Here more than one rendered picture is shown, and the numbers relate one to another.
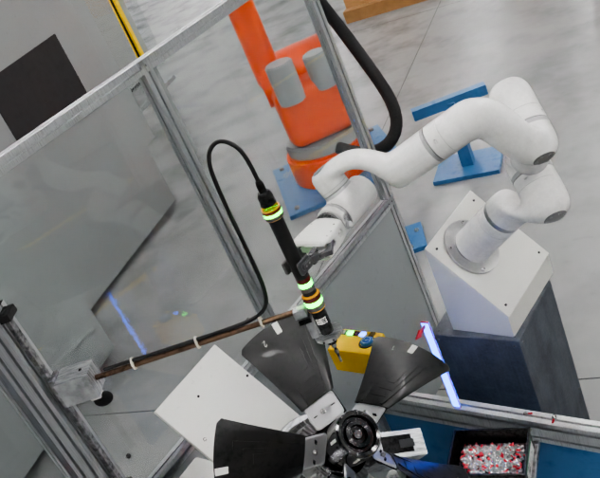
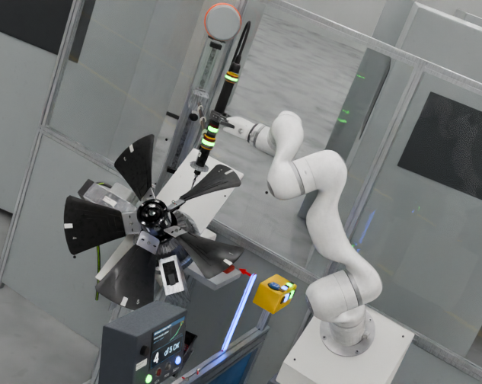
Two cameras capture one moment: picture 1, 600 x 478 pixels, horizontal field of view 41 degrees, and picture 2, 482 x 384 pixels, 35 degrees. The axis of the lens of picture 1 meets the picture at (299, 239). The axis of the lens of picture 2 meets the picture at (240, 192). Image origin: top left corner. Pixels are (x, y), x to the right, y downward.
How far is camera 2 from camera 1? 254 cm
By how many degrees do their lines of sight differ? 60
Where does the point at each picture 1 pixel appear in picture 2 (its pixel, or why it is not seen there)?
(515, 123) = (279, 148)
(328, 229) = (240, 122)
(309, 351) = (210, 187)
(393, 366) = (212, 249)
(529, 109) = (301, 161)
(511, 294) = (307, 366)
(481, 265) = (328, 337)
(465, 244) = not seen: hidden behind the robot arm
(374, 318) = not seen: outside the picture
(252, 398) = (209, 200)
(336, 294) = not seen: hidden behind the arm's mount
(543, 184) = (327, 279)
